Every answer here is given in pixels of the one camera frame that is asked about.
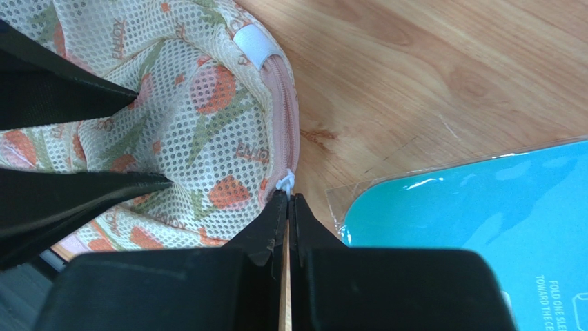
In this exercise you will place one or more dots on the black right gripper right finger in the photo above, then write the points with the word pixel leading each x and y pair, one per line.
pixel 335 287

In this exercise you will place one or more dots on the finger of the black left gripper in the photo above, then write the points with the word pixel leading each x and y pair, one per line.
pixel 40 88
pixel 40 209

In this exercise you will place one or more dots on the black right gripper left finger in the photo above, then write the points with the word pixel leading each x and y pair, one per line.
pixel 233 287

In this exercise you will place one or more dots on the floral mesh laundry bag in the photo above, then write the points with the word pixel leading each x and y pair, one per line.
pixel 216 113

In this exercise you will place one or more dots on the teal folding board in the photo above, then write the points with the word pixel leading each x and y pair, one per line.
pixel 524 212

